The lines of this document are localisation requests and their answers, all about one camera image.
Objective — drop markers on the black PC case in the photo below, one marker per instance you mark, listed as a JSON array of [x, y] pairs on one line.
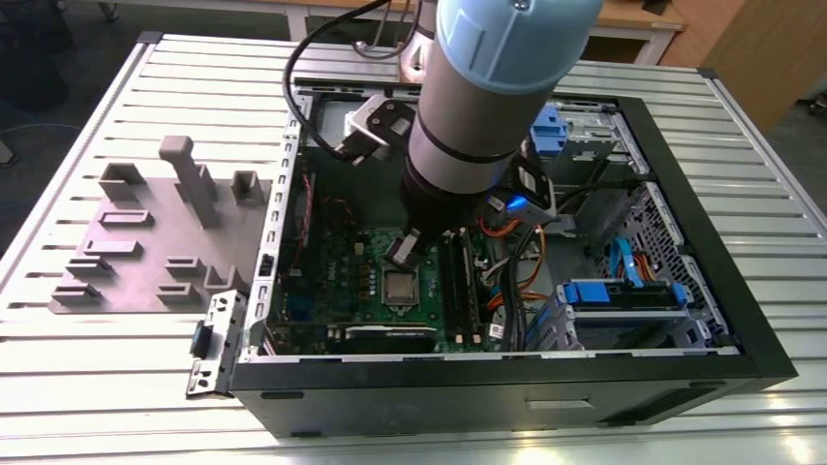
[[452, 402]]

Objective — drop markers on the grey parts rack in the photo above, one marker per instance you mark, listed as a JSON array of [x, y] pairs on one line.
[[168, 252]]

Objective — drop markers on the brown wooden cabinet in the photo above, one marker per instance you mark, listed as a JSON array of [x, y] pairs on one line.
[[762, 58]]

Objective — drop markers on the wooden desk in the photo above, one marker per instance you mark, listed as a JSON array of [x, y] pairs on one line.
[[646, 21]]

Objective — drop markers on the CPU socket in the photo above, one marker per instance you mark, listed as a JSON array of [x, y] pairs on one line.
[[414, 302]]

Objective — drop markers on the grey power supply unit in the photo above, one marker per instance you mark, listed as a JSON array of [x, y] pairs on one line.
[[348, 194]]

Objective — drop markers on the black graphics card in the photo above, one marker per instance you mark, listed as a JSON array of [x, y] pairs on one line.
[[387, 339]]

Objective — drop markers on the green motherboard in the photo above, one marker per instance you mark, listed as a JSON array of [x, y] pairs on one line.
[[343, 252]]

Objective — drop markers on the silver CPU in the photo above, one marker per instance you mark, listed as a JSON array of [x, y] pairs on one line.
[[402, 287]]

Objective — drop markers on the black chair base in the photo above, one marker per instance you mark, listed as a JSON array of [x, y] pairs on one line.
[[815, 104]]

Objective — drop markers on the hard disk in blue carrier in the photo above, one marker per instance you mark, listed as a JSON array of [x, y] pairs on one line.
[[591, 293]]

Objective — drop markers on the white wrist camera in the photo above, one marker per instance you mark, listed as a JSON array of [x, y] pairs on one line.
[[359, 121]]

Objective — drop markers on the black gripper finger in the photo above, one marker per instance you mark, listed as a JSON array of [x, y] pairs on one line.
[[403, 249]]

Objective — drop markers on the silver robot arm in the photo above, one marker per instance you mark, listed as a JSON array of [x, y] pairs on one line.
[[452, 121]]

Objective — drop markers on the blue drive bay latch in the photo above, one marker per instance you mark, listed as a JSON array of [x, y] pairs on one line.
[[550, 135]]

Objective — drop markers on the blue board connector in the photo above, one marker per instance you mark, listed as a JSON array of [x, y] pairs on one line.
[[302, 307]]

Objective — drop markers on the metal disk bay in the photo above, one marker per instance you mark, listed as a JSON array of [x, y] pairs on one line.
[[630, 314]]

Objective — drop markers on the RAM slot with white clips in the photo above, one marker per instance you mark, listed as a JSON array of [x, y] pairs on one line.
[[456, 288]]

